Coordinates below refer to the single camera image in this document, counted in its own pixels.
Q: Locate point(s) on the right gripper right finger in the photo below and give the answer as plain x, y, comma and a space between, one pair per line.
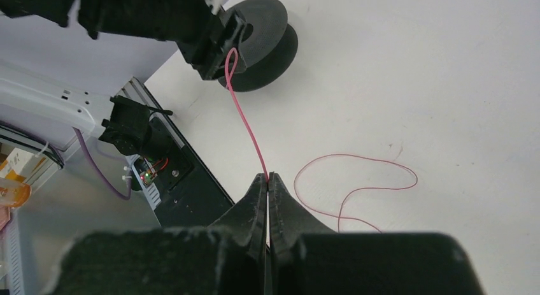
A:
288, 222

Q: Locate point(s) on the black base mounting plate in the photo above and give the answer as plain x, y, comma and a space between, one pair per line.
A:
190, 194

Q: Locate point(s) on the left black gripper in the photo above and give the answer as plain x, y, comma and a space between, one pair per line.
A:
217, 34

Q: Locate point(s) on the black cable spool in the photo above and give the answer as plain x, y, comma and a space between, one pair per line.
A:
269, 44

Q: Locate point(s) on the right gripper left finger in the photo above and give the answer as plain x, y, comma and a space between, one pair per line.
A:
241, 251

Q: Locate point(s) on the aluminium frame rail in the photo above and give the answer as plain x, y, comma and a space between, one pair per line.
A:
139, 99

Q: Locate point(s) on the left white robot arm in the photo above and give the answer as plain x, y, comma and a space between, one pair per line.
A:
70, 58

